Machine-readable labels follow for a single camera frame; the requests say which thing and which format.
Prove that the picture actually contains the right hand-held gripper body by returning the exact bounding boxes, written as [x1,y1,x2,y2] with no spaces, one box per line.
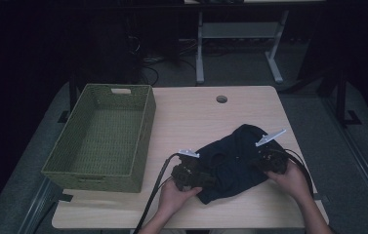
[251,128,291,176]

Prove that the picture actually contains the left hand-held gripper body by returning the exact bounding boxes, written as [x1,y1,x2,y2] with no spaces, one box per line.
[170,148,205,192]

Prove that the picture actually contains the dark fish skeleton print shirt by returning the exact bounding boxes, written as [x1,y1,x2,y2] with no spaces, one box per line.
[194,123,286,206]

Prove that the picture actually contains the green woven basket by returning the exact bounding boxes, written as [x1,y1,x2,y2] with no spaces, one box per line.
[40,83,157,193]

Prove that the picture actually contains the person's right hand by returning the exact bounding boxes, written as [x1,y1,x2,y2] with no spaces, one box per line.
[264,160,313,203]

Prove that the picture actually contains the person's left hand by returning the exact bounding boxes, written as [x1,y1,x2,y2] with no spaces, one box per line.
[156,177,204,218]

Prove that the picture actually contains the black stand with foot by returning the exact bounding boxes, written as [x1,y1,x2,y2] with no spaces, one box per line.
[57,74,79,124]
[317,69,363,128]

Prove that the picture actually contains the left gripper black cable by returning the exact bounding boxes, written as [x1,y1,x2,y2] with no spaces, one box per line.
[132,152,184,234]

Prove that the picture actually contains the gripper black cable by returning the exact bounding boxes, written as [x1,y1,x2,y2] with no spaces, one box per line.
[282,148,315,197]
[132,152,184,234]

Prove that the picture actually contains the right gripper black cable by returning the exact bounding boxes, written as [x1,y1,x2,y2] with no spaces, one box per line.
[282,148,315,197]

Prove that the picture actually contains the aluminium floor rail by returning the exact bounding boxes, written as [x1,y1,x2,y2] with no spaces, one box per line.
[321,96,368,225]
[17,176,59,234]

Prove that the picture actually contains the bundle of floor cables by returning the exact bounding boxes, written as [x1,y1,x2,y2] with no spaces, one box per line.
[137,37,199,86]

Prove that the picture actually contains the grey metal desk frame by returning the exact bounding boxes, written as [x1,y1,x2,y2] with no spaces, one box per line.
[184,0,326,85]

